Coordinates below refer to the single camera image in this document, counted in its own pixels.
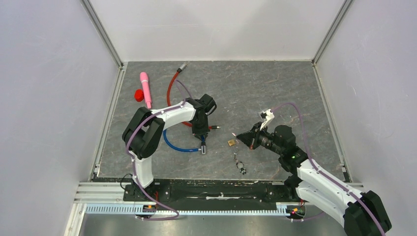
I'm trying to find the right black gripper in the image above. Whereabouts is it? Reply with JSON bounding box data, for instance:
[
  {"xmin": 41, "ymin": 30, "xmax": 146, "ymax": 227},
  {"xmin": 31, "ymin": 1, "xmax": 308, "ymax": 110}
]
[{"xmin": 237, "ymin": 122, "xmax": 283, "ymax": 156}]

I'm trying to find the blue cable lock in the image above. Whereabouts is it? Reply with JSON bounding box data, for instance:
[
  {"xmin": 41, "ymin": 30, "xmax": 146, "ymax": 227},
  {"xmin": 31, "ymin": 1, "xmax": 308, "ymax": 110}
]
[{"xmin": 162, "ymin": 130, "xmax": 206, "ymax": 154}]

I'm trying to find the small black key bunch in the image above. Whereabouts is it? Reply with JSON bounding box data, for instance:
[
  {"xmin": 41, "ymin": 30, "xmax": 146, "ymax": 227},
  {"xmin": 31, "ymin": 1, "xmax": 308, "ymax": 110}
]
[{"xmin": 232, "ymin": 147, "xmax": 246, "ymax": 175}]

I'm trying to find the red cable lock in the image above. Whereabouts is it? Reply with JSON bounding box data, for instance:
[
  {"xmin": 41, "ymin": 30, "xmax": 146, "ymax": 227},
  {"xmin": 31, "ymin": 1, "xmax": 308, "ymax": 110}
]
[{"xmin": 166, "ymin": 61, "xmax": 222, "ymax": 130}]

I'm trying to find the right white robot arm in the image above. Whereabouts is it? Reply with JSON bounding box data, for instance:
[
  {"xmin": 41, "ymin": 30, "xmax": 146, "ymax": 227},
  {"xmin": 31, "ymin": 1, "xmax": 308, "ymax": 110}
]
[{"xmin": 237, "ymin": 122, "xmax": 392, "ymax": 236}]

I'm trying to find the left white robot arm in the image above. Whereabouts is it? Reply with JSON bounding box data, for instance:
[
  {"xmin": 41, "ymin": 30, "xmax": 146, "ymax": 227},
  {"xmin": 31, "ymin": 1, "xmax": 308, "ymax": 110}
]
[{"xmin": 122, "ymin": 94, "xmax": 217, "ymax": 201}]

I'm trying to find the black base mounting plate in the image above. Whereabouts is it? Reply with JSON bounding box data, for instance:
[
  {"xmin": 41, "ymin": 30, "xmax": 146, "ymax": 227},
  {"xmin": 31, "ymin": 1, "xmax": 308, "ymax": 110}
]
[{"xmin": 122, "ymin": 178, "xmax": 306, "ymax": 212}]

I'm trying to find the red round cap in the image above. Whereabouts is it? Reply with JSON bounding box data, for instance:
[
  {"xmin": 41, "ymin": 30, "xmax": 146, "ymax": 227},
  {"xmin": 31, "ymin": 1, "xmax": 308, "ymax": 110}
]
[{"xmin": 134, "ymin": 89, "xmax": 145, "ymax": 102}]

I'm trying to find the pink cylindrical tube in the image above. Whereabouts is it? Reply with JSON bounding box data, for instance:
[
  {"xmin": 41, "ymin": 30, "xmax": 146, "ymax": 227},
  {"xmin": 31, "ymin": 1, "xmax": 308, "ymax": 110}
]
[{"xmin": 140, "ymin": 72, "xmax": 152, "ymax": 109}]

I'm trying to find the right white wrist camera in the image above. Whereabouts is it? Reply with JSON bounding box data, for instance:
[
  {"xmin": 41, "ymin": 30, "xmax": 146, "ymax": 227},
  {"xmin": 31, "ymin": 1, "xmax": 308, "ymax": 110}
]
[{"xmin": 259, "ymin": 109, "xmax": 274, "ymax": 130}]

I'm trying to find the blue slotted cable duct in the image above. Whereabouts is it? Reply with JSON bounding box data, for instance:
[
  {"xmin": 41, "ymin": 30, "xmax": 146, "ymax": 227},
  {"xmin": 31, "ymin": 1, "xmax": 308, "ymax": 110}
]
[{"xmin": 85, "ymin": 203, "xmax": 291, "ymax": 216}]

